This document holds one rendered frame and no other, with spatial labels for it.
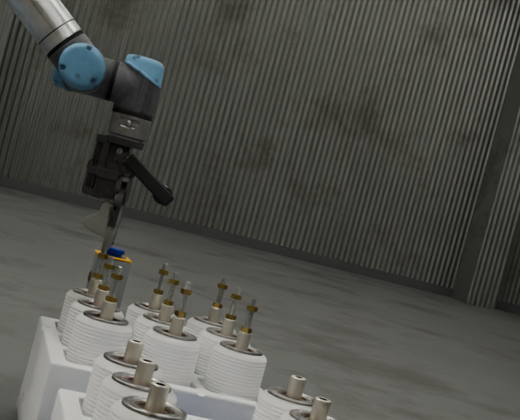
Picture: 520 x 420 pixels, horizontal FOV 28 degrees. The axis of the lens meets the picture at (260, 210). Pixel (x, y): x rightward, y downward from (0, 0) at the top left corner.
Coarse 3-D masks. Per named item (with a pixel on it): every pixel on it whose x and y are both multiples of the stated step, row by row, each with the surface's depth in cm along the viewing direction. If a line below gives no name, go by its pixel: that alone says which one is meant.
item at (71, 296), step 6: (66, 294) 191; (72, 294) 189; (78, 294) 189; (66, 300) 190; (72, 300) 188; (66, 306) 190; (66, 312) 189; (60, 318) 190; (66, 318) 189; (60, 324) 190; (60, 330) 189
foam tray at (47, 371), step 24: (48, 336) 180; (48, 360) 164; (24, 384) 193; (48, 384) 160; (72, 384) 161; (168, 384) 167; (192, 384) 173; (24, 408) 181; (48, 408) 161; (192, 408) 166; (216, 408) 167; (240, 408) 168
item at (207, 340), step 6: (204, 330) 186; (198, 336) 186; (204, 336) 184; (210, 336) 183; (216, 336) 183; (204, 342) 184; (210, 342) 183; (216, 342) 183; (204, 348) 183; (210, 348) 183; (204, 354) 183; (210, 354) 183; (198, 360) 184; (204, 360) 183; (198, 366) 184; (204, 366) 183; (198, 372) 183; (204, 372) 183
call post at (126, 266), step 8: (96, 256) 208; (96, 264) 206; (120, 264) 207; (128, 264) 207; (104, 272) 206; (128, 272) 207; (112, 280) 207; (120, 280) 207; (120, 288) 207; (120, 296) 207; (120, 304) 208
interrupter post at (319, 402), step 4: (316, 400) 133; (320, 400) 133; (324, 400) 133; (328, 400) 134; (316, 404) 133; (320, 404) 133; (324, 404) 133; (328, 404) 133; (312, 408) 134; (316, 408) 133; (320, 408) 133; (324, 408) 133; (328, 408) 134; (312, 412) 134; (316, 412) 133; (320, 412) 133; (324, 412) 133; (312, 416) 133; (316, 416) 133; (320, 416) 133; (324, 416) 133
